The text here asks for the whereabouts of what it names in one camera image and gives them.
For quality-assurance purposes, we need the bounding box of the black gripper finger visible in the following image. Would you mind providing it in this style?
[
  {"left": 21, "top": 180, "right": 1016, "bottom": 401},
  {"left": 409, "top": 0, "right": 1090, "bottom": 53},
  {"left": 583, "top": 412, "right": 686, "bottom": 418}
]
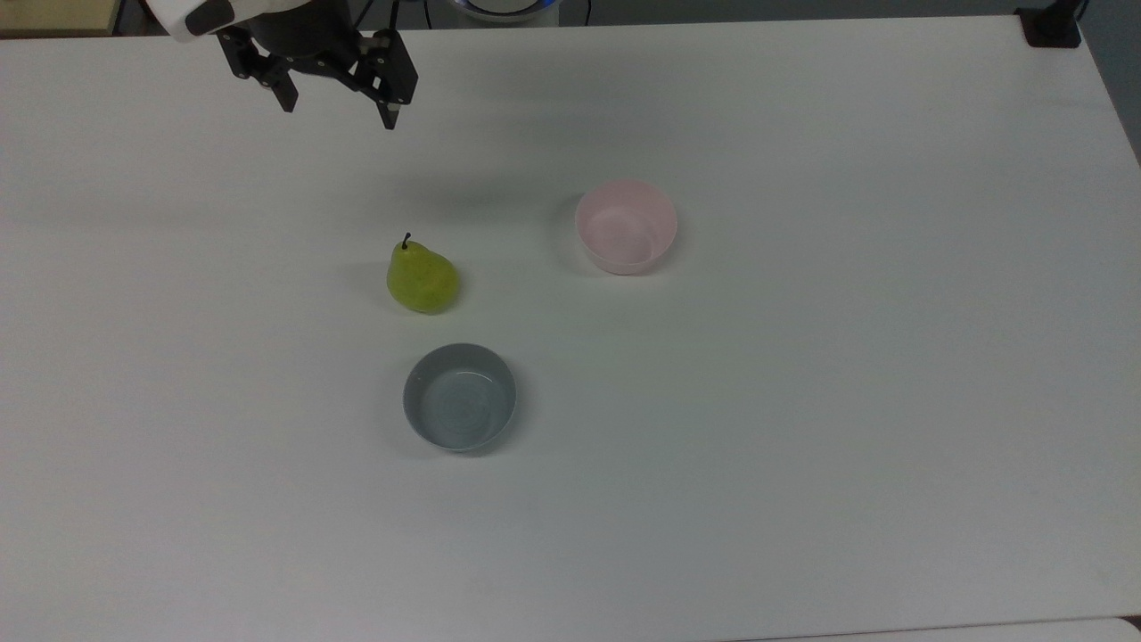
[
  {"left": 217, "top": 26, "right": 299, "bottom": 114},
  {"left": 332, "top": 29, "right": 419, "bottom": 131}
]

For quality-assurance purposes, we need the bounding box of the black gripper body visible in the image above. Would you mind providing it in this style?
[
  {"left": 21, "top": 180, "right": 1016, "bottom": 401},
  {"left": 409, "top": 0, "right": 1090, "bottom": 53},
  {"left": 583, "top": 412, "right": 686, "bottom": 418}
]
[{"left": 244, "top": 0, "right": 359, "bottom": 65}]

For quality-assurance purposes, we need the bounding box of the green pear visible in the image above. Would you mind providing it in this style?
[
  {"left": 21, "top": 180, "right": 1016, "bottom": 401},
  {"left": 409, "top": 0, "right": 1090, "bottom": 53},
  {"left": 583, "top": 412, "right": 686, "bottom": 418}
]
[{"left": 386, "top": 233, "right": 462, "bottom": 316}]

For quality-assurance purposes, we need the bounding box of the pink plastic bowl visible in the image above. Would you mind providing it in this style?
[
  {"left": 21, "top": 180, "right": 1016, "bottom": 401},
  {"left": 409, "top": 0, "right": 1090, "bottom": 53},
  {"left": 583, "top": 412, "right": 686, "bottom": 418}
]
[{"left": 574, "top": 179, "right": 679, "bottom": 276}]

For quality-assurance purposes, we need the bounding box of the grey plastic bowl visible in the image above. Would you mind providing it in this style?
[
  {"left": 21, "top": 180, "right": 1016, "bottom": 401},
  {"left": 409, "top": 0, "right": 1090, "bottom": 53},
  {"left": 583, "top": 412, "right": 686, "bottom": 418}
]
[{"left": 402, "top": 342, "right": 519, "bottom": 454}]

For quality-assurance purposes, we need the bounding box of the wooden furniture piece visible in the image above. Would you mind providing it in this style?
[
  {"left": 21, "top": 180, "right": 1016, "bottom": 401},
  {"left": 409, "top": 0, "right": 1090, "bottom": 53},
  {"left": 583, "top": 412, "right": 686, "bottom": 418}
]
[{"left": 0, "top": 0, "right": 122, "bottom": 38}]

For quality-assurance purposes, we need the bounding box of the black table clamp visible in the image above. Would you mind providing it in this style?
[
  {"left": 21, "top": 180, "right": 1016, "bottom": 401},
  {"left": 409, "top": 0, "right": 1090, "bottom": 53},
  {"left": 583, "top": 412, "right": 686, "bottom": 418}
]
[{"left": 1014, "top": 0, "right": 1090, "bottom": 49}]

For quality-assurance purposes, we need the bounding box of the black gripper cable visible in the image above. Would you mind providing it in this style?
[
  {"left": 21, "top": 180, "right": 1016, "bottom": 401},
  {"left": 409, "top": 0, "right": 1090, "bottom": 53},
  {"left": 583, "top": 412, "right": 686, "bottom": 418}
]
[{"left": 353, "top": 0, "right": 432, "bottom": 35}]

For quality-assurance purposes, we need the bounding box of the robot base with blue ring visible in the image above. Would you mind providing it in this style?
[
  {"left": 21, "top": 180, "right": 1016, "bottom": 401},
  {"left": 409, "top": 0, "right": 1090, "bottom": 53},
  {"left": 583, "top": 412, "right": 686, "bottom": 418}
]
[{"left": 444, "top": 0, "right": 564, "bottom": 26}]

